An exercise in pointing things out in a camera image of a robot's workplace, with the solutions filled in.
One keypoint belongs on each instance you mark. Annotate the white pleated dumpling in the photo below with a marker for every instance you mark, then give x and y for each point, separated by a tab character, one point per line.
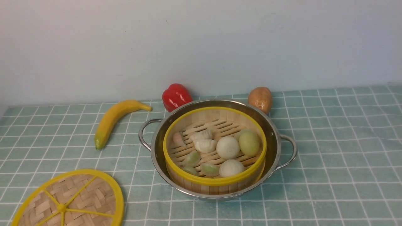
205	145

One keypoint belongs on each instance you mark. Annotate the green round bun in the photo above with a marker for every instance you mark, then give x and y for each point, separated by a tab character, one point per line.
249	142

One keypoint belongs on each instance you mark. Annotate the stainless steel pot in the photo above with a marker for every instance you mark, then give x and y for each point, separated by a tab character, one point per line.
281	149

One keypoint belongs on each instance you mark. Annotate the yellow rimmed bamboo steamer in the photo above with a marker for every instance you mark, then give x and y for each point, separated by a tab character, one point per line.
199	172

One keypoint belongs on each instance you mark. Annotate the yellow woven bamboo lid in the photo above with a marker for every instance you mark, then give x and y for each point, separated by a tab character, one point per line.
84	197

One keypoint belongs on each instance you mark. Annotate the white round bun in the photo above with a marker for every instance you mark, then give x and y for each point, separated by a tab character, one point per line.
230	168
228	148

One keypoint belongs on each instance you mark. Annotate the red bell pepper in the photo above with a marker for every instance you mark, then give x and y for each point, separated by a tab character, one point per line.
175	96

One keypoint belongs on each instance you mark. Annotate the brown potato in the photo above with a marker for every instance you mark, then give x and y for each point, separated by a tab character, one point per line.
261	97

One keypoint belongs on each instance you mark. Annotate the green checkered tablecloth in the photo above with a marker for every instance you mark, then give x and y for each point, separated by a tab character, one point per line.
347	173

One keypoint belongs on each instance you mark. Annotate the yellow banana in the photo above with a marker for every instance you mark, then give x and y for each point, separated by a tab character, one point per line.
112	116

